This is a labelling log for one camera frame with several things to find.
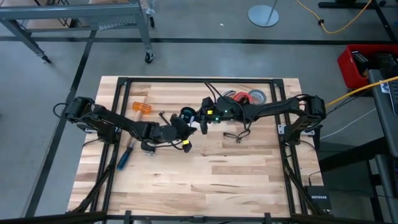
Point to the black network switch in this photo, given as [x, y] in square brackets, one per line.
[318, 198]

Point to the round base floor stand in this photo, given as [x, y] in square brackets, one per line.
[262, 15]

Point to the grey duct tape roll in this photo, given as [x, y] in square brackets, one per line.
[262, 97]

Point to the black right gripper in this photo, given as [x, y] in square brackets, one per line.
[227, 112]

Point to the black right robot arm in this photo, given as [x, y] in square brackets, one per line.
[280, 107]

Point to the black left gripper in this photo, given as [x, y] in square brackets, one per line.
[180, 129]

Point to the red plastic bin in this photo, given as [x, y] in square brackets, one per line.
[345, 68]

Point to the grey desk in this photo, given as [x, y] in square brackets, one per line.
[388, 124]

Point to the grey metal cart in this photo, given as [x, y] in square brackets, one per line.
[77, 11]

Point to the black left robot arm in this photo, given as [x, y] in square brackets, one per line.
[124, 124]

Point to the small black tool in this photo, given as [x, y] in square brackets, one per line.
[163, 117]

